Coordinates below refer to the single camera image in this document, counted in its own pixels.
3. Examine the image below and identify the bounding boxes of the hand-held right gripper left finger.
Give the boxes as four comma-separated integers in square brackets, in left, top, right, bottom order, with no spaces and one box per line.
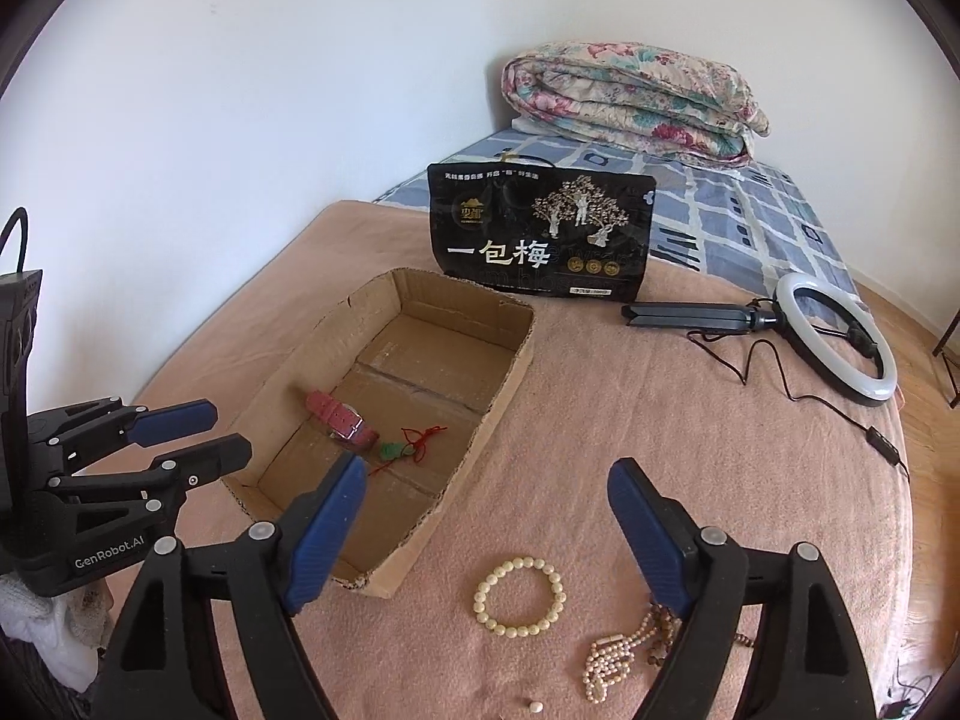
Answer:
[94,452,368,720]

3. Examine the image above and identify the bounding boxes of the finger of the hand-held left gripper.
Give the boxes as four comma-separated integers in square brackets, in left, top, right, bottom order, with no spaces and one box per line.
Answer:
[28,397,220,475]
[45,433,254,517]

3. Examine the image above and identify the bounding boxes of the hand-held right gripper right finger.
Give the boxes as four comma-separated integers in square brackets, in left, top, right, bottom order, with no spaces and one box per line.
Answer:
[606,457,878,720]

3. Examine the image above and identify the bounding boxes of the green pendant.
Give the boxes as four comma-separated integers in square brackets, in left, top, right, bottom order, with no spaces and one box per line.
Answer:
[367,426,447,477]

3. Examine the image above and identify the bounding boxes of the brown wooden bead necklace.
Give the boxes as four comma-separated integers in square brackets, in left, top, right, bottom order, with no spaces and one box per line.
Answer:
[645,604,755,668]

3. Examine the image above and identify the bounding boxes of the pink strap wristwatch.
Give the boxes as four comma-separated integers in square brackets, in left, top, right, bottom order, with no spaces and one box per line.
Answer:
[306,390,380,453]

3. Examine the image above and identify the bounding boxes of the white pearl necklace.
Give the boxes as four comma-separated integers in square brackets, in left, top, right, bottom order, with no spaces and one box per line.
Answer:
[581,611,680,706]

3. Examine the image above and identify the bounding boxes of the cream bead bracelet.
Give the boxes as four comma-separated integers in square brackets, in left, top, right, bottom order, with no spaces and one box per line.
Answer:
[472,556,565,640]

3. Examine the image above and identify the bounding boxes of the cardboard box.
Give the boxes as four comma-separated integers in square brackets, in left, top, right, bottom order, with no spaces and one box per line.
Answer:
[220,268,537,599]

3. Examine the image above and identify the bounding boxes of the white lace cloth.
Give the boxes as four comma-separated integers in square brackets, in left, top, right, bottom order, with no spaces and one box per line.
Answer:
[0,574,113,653]

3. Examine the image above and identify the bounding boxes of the pink fleece blanket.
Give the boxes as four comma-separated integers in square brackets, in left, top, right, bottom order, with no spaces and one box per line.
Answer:
[97,199,920,720]

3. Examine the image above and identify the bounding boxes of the black folded tripod stand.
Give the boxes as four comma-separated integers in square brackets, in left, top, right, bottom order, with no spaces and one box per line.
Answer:
[621,300,781,332]

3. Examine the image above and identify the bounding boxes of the blue plaid bedsheet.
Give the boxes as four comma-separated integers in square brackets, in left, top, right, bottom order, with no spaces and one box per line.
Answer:
[373,127,856,293]

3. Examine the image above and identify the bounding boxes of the black snack bag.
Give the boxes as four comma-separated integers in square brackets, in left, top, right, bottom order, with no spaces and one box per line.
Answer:
[426,161,659,303]

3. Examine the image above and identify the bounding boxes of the folded floral quilt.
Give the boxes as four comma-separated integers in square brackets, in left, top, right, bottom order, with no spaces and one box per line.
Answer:
[501,40,773,164]

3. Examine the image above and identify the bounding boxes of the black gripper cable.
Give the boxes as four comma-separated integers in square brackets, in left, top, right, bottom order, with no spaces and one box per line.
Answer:
[2,206,35,275]

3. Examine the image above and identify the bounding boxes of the black ring light cable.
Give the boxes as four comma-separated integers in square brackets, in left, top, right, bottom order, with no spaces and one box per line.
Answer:
[686,330,912,481]

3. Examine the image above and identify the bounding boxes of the white ring light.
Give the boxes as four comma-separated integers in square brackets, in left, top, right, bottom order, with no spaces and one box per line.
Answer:
[772,272,899,407]

